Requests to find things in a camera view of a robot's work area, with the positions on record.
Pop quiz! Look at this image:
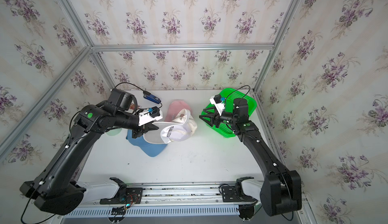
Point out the light blue baseball cap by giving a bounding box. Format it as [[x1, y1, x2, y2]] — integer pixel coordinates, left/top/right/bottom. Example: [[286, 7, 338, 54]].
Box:
[[126, 130, 167, 157]]

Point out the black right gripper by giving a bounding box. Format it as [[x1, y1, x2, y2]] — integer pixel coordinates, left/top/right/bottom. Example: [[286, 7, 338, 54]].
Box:
[[199, 105, 238, 129]]

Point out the blue black stapler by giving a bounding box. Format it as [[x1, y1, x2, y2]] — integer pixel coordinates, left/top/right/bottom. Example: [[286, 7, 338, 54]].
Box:
[[143, 91, 161, 104]]

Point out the grey white baseball cap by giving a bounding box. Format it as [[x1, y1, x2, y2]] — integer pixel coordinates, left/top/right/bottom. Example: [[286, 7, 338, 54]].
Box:
[[143, 108, 198, 144]]

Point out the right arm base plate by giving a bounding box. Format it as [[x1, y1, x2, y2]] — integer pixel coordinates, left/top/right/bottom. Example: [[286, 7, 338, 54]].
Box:
[[219, 184, 258, 202]]

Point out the green plastic basket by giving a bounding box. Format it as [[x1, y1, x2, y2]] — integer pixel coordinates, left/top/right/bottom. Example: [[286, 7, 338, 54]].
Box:
[[207, 88, 257, 138]]

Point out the aluminium mounting rail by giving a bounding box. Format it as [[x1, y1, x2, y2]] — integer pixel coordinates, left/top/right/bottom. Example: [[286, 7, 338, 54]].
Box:
[[48, 179, 261, 215]]

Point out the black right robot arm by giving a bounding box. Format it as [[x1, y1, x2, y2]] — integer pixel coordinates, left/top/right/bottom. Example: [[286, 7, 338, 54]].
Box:
[[200, 95, 302, 217]]

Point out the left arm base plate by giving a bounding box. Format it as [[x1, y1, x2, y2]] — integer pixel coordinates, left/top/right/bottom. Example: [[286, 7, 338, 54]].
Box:
[[100, 187, 143, 205]]

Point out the pink baseball cap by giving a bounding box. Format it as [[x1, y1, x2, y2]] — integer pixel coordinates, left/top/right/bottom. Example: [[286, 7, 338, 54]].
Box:
[[164, 100, 193, 122]]

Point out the mint green pen cup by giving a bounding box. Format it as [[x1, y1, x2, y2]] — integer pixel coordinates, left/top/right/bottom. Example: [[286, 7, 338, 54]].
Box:
[[105, 128, 122, 137]]

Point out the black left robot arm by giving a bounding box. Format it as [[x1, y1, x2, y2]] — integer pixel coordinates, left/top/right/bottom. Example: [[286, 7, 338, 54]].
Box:
[[20, 89, 163, 216]]

